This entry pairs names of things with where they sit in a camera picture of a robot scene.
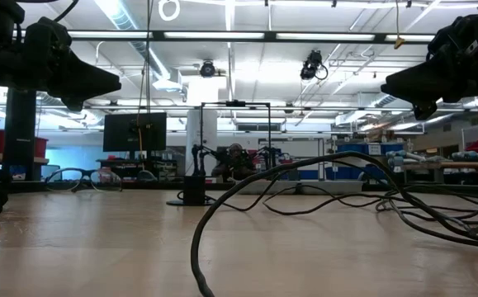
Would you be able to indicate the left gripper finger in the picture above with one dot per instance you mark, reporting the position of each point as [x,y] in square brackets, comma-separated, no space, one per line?
[75,103]
[69,70]

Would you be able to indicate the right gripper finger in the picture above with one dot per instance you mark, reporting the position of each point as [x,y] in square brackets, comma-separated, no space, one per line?
[425,111]
[436,74]

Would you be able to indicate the hanging yellow tag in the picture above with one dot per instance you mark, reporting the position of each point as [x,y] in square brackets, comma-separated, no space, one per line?
[398,42]

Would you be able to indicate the black computer monitor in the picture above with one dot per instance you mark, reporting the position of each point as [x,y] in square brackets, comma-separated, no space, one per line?
[134,132]

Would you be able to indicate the black rimmed eyeglasses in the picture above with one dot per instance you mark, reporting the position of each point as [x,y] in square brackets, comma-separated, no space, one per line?
[73,169]

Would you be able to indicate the wooden workbench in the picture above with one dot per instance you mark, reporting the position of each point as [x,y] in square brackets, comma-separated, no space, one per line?
[469,166]

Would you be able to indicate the blue storage bins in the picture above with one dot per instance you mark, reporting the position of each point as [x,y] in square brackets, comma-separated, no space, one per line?
[352,148]

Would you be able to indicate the grey plastic tool case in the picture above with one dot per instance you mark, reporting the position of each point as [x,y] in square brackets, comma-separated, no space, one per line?
[325,187]

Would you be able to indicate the background robot station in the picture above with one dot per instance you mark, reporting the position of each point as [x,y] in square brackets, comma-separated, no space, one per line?
[235,103]

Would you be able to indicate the person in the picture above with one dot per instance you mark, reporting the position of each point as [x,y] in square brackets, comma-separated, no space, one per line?
[234,163]

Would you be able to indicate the black bar with light strips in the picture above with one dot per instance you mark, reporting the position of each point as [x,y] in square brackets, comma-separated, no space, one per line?
[269,36]

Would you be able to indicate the round black camera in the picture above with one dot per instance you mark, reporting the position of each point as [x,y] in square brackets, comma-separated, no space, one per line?
[207,69]

